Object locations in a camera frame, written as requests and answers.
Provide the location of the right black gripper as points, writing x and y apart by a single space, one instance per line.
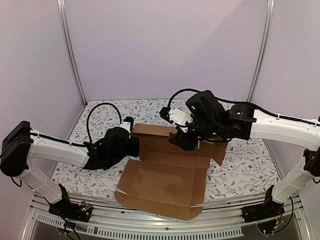
182 139

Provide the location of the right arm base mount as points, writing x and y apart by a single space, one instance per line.
268 209

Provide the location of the aluminium front rail frame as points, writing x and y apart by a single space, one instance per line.
220 219

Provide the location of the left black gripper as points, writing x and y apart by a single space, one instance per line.
135 152

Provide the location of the floral patterned table mat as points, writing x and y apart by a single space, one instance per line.
247 168

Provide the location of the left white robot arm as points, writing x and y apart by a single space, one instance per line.
23 144

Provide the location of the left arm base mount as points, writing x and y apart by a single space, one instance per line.
65 209

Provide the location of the aluminium corner post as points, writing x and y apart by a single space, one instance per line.
61 6
270 6

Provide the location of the brown cardboard box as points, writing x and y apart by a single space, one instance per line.
166 180

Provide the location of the right aluminium corner post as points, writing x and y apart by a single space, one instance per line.
270 6

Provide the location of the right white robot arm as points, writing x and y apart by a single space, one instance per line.
209 121

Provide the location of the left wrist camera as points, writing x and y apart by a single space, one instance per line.
128 124

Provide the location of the left aluminium corner post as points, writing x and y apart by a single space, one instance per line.
61 6

